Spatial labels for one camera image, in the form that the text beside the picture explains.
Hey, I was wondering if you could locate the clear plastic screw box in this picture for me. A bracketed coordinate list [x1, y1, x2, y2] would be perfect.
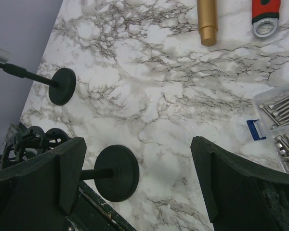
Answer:
[247, 83, 289, 173]

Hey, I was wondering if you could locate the black shock-mount mic stand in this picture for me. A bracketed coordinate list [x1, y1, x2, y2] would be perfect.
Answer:
[0, 125, 140, 203]

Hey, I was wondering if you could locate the black front rail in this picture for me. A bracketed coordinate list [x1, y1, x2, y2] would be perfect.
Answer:
[64, 181, 135, 231]

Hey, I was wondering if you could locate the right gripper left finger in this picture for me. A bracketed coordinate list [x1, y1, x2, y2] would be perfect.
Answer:
[0, 137, 86, 231]

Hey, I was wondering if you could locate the gold microphone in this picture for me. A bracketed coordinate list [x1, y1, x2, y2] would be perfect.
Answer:
[197, 0, 218, 47]

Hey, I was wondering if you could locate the red-handled adjustable wrench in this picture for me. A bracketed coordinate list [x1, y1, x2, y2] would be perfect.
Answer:
[251, 0, 281, 39]

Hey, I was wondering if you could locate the black left mic stand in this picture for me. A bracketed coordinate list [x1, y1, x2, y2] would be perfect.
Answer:
[0, 63, 76, 106]

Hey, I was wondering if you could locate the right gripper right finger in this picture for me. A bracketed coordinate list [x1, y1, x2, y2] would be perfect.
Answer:
[191, 136, 289, 231]

